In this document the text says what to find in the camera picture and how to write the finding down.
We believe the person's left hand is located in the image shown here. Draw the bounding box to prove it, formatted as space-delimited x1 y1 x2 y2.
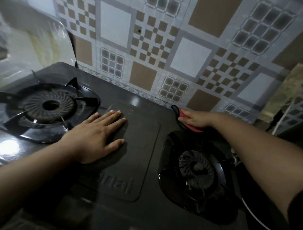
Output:
59 109 127 164

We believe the person's right hand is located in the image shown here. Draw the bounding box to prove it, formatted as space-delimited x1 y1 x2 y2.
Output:
178 109 214 129

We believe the red and black cleaning cloth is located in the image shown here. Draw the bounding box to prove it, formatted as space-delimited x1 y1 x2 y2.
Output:
171 105 204 133

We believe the person's right forearm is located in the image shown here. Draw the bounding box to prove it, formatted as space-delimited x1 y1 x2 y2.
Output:
211 112 303 215

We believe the person's left forearm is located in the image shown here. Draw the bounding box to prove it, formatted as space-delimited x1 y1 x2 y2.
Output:
0 140 81 222

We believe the black pan support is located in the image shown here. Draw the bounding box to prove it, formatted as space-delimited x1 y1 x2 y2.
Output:
0 77 101 144
158 130 238 217

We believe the black two-burner gas stove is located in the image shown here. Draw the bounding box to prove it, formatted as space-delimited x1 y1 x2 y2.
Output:
0 62 288 230

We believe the round ribbed burner head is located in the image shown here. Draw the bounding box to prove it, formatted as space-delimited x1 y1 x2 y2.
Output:
178 150 215 190
22 91 78 124

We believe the clear plastic sheet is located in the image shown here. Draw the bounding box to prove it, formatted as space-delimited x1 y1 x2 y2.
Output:
0 0 77 88

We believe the thin white cable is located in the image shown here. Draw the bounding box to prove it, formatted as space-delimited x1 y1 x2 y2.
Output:
241 197 271 230

